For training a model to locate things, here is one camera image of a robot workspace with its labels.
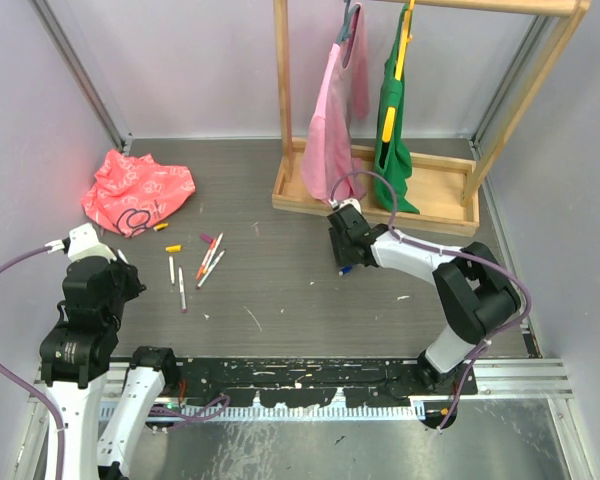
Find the red patterned cloth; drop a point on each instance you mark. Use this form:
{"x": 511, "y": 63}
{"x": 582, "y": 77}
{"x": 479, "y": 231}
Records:
{"x": 131, "y": 195}

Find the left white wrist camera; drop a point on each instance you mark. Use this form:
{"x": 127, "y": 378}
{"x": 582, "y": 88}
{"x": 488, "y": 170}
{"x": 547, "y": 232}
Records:
{"x": 84, "y": 241}

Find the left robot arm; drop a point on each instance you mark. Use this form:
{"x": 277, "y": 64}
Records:
{"x": 76, "y": 357}

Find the white cable duct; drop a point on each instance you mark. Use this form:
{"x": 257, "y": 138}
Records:
{"x": 337, "y": 411}

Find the wooden clothes rack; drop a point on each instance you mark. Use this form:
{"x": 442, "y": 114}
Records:
{"x": 444, "y": 188}

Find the small yellow pen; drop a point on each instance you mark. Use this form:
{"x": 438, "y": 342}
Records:
{"x": 160, "y": 226}

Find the purple capped white pen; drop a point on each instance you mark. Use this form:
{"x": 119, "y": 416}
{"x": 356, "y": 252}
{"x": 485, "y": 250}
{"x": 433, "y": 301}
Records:
{"x": 181, "y": 288}

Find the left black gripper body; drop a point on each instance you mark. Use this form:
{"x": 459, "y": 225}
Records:
{"x": 128, "y": 286}

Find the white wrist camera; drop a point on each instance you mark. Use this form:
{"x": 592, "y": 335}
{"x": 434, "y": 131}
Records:
{"x": 84, "y": 241}
{"x": 338, "y": 205}

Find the orange marker pen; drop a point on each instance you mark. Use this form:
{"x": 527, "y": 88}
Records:
{"x": 209, "y": 255}

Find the blue pen cap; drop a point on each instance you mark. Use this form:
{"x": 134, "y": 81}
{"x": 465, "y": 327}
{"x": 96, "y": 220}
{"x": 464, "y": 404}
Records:
{"x": 346, "y": 270}

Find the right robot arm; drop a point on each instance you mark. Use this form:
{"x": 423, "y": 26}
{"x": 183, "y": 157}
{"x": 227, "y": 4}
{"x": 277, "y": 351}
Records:
{"x": 475, "y": 294}

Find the pink shirt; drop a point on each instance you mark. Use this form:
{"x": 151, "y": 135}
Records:
{"x": 328, "y": 162}

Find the green shirt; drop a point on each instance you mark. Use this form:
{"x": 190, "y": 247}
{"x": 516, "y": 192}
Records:
{"x": 393, "y": 159}

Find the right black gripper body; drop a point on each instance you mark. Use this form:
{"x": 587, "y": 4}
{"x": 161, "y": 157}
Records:
{"x": 340, "y": 246}

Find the yellow pen cap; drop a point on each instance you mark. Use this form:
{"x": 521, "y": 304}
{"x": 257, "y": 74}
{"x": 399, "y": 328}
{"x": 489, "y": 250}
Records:
{"x": 173, "y": 248}

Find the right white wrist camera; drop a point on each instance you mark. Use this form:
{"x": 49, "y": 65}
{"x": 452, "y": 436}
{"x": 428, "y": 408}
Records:
{"x": 338, "y": 205}

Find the grey clothes hanger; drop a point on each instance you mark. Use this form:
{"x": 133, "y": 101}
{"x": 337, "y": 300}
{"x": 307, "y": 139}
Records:
{"x": 350, "y": 15}

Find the yellow clothes hanger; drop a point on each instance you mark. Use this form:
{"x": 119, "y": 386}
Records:
{"x": 405, "y": 38}

